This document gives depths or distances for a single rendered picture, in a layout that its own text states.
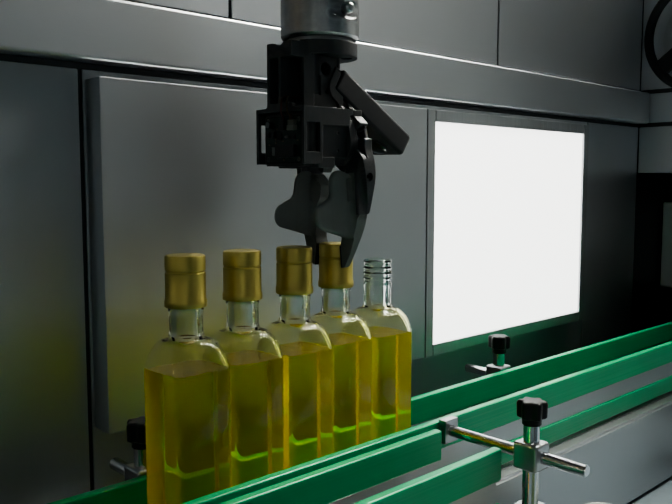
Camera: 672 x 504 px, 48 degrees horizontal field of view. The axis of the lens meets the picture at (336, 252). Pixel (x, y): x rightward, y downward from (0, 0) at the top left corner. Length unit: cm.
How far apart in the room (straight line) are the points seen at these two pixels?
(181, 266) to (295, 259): 12
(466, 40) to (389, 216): 32
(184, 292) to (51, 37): 26
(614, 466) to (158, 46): 82
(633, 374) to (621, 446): 11
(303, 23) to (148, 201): 23
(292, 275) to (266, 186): 17
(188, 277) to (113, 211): 14
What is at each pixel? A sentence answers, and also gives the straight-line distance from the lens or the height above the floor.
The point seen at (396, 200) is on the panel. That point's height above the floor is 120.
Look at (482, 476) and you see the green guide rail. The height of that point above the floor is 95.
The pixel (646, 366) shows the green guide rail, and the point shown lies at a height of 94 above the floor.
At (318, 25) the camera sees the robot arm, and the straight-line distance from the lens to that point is 72.
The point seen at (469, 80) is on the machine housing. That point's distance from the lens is 114.
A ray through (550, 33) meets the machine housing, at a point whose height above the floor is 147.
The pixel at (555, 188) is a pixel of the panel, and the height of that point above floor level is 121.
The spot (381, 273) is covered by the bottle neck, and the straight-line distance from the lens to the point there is 79.
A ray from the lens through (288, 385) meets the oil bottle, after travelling 71.
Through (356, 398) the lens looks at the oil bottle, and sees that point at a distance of 77.
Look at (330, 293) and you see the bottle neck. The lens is 75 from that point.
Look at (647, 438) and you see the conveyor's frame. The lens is 126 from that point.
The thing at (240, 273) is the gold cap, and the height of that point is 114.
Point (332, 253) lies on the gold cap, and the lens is 75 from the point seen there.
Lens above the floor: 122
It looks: 5 degrees down
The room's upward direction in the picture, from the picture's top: straight up
